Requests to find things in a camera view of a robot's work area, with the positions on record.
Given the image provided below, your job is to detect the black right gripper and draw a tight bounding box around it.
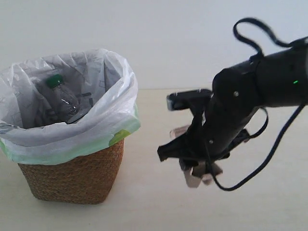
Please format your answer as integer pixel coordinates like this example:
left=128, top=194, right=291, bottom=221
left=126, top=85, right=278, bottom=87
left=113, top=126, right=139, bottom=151
left=157, top=93, right=255, bottom=162

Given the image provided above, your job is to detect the green label clear bottle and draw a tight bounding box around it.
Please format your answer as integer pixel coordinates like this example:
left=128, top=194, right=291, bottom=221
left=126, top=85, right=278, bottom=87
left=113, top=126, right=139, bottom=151
left=45, top=74, right=91, bottom=124

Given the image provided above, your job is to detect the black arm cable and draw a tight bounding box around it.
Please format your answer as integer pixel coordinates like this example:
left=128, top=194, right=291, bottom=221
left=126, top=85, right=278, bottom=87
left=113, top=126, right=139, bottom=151
left=205, top=17, right=308, bottom=191

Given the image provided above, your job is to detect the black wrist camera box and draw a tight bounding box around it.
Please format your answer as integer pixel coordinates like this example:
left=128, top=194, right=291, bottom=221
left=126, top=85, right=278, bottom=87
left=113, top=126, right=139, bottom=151
left=166, top=89, right=212, bottom=114

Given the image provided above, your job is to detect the white plastic bin liner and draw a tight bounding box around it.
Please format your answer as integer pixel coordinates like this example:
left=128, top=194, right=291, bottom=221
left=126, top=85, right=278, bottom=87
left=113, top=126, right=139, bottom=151
left=0, top=49, right=140, bottom=165

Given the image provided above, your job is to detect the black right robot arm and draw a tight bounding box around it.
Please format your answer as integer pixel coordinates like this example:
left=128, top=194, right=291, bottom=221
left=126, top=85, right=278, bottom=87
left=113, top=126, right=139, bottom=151
left=157, top=38, right=308, bottom=161

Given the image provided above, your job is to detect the woven wicker waste basket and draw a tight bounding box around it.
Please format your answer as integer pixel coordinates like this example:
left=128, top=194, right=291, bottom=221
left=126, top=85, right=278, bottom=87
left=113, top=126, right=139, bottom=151
left=18, top=140, right=124, bottom=205

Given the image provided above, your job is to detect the grey cardboard pulp tray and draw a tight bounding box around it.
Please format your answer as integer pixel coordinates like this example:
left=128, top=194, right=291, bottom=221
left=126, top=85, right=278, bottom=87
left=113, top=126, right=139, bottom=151
left=170, top=125, right=223, bottom=188

